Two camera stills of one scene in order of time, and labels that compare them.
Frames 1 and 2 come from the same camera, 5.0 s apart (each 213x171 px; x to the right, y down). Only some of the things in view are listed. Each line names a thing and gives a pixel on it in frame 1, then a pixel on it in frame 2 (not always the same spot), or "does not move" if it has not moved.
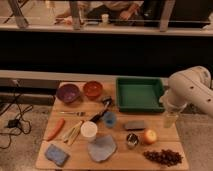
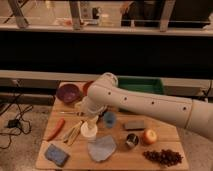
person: [95, 10] to [143, 11]
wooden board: [87, 132] does not move
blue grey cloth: [102, 148] does not move
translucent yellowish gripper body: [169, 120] to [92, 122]
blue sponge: [57, 155] does not move
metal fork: [79, 113] does not move
